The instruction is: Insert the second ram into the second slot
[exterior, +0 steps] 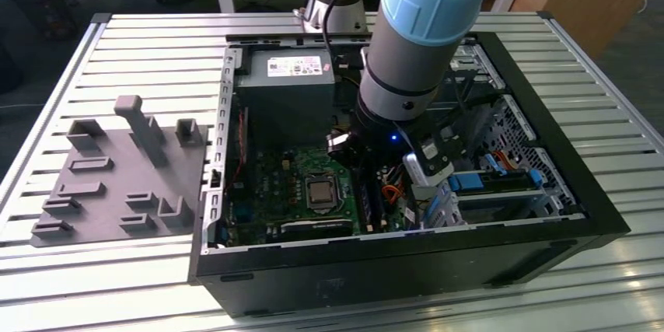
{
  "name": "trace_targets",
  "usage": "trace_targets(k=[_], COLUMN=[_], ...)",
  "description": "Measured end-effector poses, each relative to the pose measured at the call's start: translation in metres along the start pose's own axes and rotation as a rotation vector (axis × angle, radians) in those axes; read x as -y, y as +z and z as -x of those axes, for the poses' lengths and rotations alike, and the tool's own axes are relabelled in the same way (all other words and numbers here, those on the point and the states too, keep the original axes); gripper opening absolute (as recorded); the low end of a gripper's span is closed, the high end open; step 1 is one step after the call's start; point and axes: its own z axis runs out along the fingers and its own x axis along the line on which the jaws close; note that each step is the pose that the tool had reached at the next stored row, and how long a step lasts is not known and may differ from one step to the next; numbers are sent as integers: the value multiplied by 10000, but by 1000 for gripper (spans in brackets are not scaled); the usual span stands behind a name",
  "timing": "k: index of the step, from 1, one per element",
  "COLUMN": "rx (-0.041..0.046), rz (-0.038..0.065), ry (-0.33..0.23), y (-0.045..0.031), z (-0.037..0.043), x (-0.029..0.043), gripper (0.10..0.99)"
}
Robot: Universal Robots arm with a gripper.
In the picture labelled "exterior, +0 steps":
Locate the black RAM slot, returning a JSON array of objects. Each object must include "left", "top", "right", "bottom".
[{"left": 366, "top": 166, "right": 381, "bottom": 232}]

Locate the CPU socket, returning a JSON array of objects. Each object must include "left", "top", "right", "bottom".
[{"left": 302, "top": 173, "right": 341, "bottom": 212}]

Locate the silver CPU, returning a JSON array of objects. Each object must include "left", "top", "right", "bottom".
[{"left": 308, "top": 180, "right": 336, "bottom": 204}]

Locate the grey power supply unit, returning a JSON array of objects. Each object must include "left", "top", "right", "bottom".
[{"left": 236, "top": 50, "right": 338, "bottom": 131}]

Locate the hard disk in blue carrier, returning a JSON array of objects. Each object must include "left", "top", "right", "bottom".
[{"left": 446, "top": 168, "right": 545, "bottom": 195}]

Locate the graphics card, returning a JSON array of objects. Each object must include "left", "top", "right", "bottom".
[{"left": 278, "top": 218, "right": 354, "bottom": 238}]

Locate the green motherboard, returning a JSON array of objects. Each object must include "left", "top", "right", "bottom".
[{"left": 222, "top": 141, "right": 416, "bottom": 246}]

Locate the perforated metal drive cage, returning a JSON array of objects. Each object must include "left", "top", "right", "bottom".
[{"left": 434, "top": 36, "right": 590, "bottom": 232}]

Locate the black PC case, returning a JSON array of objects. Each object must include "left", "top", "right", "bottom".
[{"left": 186, "top": 31, "right": 632, "bottom": 320}]

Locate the grey parts rack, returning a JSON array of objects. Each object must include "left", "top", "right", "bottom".
[{"left": 29, "top": 94, "right": 217, "bottom": 248}]

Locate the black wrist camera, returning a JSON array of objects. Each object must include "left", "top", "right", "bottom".
[{"left": 412, "top": 129, "right": 456, "bottom": 173}]

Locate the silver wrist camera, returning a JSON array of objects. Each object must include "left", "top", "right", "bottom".
[{"left": 402, "top": 151, "right": 456, "bottom": 189}]

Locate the orange data cable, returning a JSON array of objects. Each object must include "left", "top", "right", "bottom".
[{"left": 381, "top": 185, "right": 406, "bottom": 204}]

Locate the blue data cable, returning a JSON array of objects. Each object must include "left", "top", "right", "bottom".
[{"left": 484, "top": 154, "right": 508, "bottom": 176}]

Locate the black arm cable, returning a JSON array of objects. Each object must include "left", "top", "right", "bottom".
[{"left": 320, "top": 0, "right": 346, "bottom": 53}]

